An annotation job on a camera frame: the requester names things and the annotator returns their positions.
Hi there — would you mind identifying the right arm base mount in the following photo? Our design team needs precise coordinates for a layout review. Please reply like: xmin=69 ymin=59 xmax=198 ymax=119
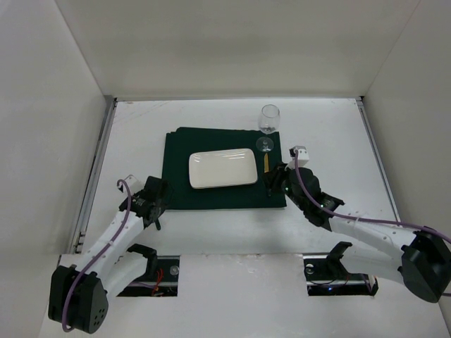
xmin=303 ymin=242 xmax=378 ymax=296

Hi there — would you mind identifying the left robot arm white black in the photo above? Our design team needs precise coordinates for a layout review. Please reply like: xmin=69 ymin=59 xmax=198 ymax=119
xmin=48 ymin=175 xmax=175 ymax=334

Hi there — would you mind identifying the white rectangular plate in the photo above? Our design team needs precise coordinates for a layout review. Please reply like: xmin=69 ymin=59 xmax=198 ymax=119
xmin=188 ymin=149 xmax=258 ymax=189

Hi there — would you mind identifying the right aluminium table rail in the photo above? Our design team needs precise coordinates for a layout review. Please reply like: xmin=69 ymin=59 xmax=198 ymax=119
xmin=356 ymin=96 xmax=400 ymax=220

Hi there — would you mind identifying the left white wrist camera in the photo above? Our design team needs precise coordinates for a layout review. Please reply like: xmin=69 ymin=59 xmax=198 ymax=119
xmin=123 ymin=175 xmax=144 ymax=195

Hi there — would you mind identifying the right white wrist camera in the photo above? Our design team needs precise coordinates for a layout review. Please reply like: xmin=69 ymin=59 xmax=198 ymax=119
xmin=287 ymin=146 xmax=309 ymax=169

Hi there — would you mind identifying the gold knife black handle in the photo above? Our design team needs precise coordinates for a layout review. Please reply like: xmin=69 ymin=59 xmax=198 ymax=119
xmin=263 ymin=153 xmax=271 ymax=197

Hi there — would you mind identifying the dark green cloth napkin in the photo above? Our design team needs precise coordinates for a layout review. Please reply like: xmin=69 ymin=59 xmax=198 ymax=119
xmin=162 ymin=127 xmax=287 ymax=211

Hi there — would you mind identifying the aluminium table rail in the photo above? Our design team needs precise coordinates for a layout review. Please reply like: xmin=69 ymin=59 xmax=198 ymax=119
xmin=68 ymin=95 xmax=117 ymax=254
xmin=356 ymin=96 xmax=400 ymax=220

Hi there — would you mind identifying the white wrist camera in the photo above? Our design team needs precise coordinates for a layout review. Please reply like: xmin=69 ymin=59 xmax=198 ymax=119
xmin=287 ymin=146 xmax=309 ymax=169
xmin=123 ymin=175 xmax=144 ymax=195

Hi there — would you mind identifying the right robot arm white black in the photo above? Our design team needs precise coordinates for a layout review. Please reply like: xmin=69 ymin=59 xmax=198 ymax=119
xmin=263 ymin=163 xmax=450 ymax=303

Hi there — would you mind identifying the left aluminium table rail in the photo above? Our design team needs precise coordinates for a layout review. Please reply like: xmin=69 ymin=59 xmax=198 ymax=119
xmin=68 ymin=95 xmax=117 ymax=254

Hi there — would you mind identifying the clear wine glass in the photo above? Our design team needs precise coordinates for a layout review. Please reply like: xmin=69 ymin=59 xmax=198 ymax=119
xmin=256 ymin=104 xmax=280 ymax=153

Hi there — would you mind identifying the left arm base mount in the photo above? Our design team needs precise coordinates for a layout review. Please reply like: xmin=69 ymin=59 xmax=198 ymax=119
xmin=118 ymin=244 xmax=180 ymax=297

